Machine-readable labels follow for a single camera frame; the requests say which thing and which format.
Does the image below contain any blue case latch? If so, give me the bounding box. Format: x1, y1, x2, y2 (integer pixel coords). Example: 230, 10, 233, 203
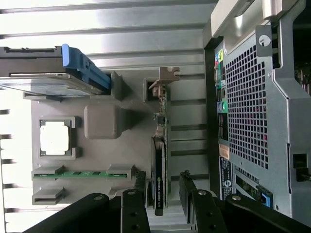
256, 185, 273, 207

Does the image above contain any gray plastic parts rack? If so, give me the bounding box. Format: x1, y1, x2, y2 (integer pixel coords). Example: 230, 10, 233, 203
23, 70, 172, 211

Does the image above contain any green ram stick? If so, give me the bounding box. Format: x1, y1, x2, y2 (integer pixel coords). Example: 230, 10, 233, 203
33, 170, 128, 179

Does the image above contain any silver cpu chip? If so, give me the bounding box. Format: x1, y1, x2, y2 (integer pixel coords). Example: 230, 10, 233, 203
40, 121, 71, 156

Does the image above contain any open black pc case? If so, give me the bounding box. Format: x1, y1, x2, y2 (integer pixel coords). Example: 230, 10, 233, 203
203, 0, 311, 219

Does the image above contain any hard disk in blue caddy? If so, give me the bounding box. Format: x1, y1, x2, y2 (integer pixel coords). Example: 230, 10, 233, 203
0, 43, 111, 96

